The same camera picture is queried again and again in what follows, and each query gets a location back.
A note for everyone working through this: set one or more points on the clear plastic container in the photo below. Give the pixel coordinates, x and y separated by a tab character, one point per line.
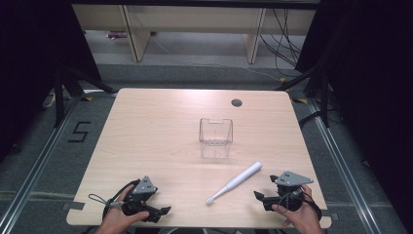
216	136

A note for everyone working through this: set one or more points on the person's left hand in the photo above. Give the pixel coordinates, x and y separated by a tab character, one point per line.
113	221

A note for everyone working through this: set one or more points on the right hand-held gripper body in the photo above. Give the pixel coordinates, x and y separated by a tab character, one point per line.
292	179

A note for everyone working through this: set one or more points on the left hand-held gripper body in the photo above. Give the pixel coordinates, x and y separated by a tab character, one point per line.
144	188

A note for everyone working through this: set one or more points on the pink object under shelf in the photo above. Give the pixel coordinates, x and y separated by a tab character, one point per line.
116	34

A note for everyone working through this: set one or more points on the person's right hand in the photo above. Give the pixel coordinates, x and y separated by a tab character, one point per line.
303	217

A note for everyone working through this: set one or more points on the black metal stand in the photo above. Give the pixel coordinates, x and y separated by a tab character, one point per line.
324	100
59	97

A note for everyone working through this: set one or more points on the white electric toothbrush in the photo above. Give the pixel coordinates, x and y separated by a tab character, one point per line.
242	178

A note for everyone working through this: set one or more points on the yellow floor tape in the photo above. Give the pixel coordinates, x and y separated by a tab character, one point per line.
300	100
87	98

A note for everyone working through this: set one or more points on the metal floor rail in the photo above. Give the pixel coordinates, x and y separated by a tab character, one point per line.
344	172
35	172

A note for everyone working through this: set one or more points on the light wooden shelf unit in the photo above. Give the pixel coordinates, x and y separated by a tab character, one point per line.
195	18

